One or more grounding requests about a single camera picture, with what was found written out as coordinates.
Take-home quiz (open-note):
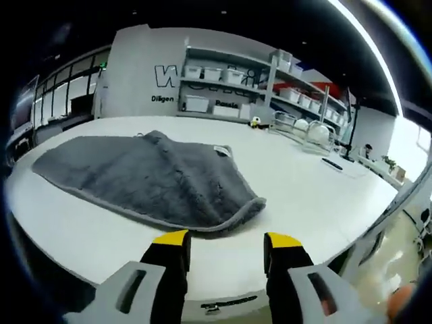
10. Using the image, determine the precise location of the black upright stand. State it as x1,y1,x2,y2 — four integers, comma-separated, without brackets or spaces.
342,86,362,163

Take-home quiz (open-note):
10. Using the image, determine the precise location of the metal dish rack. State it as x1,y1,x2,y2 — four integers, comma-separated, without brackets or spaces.
269,110,339,157

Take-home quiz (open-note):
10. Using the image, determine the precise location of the desk computer monitor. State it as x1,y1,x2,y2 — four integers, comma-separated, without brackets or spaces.
9,75,41,133

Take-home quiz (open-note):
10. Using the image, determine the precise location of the grey shelving unit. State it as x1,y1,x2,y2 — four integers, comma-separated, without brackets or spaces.
178,45,352,130

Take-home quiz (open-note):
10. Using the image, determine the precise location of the black remote control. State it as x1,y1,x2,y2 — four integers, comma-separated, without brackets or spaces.
321,157,343,170

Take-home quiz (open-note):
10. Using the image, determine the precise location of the small cardboard box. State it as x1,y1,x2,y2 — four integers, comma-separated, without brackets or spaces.
392,166,408,186

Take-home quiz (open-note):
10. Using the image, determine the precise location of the person's right hand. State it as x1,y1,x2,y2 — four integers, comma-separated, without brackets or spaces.
385,282,419,322

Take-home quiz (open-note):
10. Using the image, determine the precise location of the grey towel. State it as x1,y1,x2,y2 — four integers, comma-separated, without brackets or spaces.
31,129,268,236

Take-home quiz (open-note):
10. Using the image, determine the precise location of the white round bowl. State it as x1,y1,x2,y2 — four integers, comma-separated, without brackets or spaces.
308,121,331,144
292,117,310,135

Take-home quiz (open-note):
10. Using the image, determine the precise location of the small green plant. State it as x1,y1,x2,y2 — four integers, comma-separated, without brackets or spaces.
380,155,398,173

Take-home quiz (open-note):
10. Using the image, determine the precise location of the long ceiling light strip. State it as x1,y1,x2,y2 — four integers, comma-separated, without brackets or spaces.
327,0,404,116

